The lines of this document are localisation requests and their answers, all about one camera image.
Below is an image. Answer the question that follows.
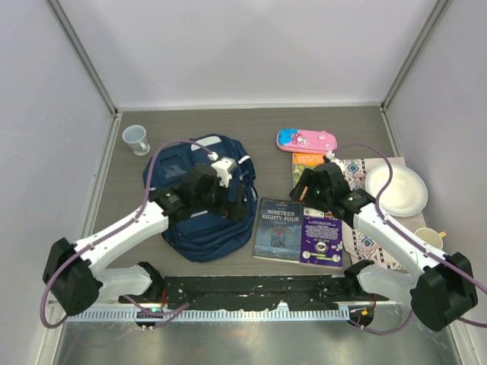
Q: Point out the light blue footed cup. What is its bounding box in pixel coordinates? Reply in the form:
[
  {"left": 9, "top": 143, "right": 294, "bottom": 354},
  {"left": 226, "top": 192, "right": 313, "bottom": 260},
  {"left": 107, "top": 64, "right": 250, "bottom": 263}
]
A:
[{"left": 122, "top": 125, "right": 151, "bottom": 156}]

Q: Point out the patterned beige placemat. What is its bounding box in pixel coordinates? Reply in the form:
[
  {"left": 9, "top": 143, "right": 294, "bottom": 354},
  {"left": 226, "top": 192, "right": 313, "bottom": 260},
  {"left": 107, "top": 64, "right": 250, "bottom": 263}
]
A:
[{"left": 342, "top": 157, "right": 425, "bottom": 271}]

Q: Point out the navy blue student backpack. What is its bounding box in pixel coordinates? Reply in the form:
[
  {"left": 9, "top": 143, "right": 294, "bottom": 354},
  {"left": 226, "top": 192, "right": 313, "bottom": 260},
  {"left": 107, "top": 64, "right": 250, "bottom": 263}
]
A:
[{"left": 151, "top": 134, "right": 258, "bottom": 262}]

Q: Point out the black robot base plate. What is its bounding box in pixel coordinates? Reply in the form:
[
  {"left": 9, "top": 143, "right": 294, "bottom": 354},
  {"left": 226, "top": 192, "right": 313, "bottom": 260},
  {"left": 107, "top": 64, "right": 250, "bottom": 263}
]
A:
[{"left": 118, "top": 275, "right": 391, "bottom": 311}]

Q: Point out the cream yellow mug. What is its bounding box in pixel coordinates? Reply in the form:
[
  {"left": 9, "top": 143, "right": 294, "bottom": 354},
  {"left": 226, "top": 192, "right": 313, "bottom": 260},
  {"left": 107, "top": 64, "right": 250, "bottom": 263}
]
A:
[{"left": 415, "top": 227, "right": 447, "bottom": 249}]

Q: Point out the purple paperback book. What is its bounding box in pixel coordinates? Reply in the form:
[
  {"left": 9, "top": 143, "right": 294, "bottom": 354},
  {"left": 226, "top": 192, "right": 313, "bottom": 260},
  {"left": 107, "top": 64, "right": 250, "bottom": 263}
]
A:
[{"left": 299, "top": 207, "right": 343, "bottom": 269}]

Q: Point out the white shallow bowl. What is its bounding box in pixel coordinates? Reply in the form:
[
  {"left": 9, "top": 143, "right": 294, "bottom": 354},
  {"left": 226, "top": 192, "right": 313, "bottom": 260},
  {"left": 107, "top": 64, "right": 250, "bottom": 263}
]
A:
[{"left": 364, "top": 163, "right": 428, "bottom": 217}]

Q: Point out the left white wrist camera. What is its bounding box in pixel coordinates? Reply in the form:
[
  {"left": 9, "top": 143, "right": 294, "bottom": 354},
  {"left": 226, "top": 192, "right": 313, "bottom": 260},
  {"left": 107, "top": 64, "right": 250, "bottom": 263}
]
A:
[{"left": 211, "top": 157, "right": 237, "bottom": 188}]

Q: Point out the orange green treehouse book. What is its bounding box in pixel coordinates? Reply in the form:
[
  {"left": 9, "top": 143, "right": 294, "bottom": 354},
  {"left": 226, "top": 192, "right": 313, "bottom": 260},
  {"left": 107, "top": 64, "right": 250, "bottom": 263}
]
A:
[{"left": 291, "top": 153, "right": 326, "bottom": 188}]

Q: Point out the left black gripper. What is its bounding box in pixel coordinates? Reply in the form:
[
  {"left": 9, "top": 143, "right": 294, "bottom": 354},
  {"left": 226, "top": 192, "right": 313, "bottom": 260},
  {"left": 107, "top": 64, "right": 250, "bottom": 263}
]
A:
[{"left": 193, "top": 177, "right": 247, "bottom": 221}]

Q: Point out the pink cartoon pencil case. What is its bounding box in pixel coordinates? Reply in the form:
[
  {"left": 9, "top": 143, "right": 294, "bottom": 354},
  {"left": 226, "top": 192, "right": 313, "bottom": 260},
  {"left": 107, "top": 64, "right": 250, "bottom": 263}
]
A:
[{"left": 276, "top": 129, "right": 338, "bottom": 155}]

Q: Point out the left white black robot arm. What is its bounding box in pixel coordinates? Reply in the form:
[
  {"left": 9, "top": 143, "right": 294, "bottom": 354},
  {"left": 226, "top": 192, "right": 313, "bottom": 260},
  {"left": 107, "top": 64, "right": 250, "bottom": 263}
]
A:
[{"left": 43, "top": 157, "right": 248, "bottom": 316}]

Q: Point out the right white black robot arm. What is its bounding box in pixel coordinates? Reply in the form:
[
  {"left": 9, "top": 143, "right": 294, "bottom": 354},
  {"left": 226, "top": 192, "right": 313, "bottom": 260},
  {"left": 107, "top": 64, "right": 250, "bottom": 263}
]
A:
[{"left": 289, "top": 162, "right": 479, "bottom": 332}]

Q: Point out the dark blue 1984 book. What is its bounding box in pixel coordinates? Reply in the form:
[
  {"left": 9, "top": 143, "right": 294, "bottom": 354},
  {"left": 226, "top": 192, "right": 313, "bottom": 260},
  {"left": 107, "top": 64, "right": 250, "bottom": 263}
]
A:
[{"left": 253, "top": 198, "right": 303, "bottom": 263}]

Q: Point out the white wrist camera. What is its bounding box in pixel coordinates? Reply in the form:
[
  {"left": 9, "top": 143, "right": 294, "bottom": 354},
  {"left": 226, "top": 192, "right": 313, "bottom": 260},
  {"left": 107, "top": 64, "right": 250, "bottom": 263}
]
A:
[
  {"left": 211, "top": 157, "right": 237, "bottom": 188},
  {"left": 323, "top": 150, "right": 340, "bottom": 165}
]

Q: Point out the white slotted cable duct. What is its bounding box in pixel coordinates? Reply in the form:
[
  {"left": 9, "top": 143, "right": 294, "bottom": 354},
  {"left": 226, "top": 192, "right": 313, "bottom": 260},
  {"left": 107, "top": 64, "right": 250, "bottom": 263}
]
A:
[{"left": 68, "top": 304, "right": 350, "bottom": 323}]

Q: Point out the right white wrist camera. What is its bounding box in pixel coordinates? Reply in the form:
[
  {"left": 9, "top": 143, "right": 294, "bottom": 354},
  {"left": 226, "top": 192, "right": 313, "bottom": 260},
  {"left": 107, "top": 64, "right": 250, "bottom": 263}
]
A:
[{"left": 323, "top": 150, "right": 340, "bottom": 165}]

